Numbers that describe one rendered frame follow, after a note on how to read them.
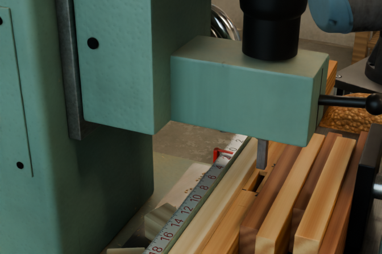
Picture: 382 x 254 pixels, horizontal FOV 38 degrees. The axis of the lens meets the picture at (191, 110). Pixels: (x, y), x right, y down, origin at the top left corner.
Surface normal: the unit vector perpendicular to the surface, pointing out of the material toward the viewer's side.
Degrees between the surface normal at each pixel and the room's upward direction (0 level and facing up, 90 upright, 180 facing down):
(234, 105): 90
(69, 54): 90
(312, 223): 0
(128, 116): 90
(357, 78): 0
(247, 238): 90
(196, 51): 0
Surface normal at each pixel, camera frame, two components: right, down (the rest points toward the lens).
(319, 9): -0.97, 0.21
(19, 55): -0.40, 0.40
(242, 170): 0.00, -0.90
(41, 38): 0.91, 0.18
